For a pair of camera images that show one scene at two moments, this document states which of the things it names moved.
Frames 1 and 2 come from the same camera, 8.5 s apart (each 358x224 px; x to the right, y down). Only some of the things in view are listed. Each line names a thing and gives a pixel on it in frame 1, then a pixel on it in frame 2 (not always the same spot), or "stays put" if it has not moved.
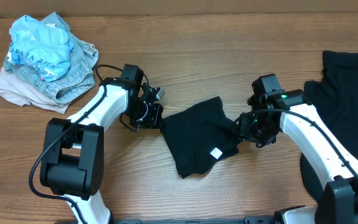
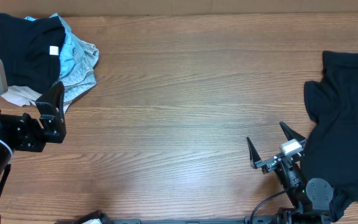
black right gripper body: (245, 125) -> (274, 160)
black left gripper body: (153, 113) -> (48, 123)
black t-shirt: (199, 135) -> (30, 51)
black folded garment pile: (346, 94) stays put
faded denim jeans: (80, 77) stays put
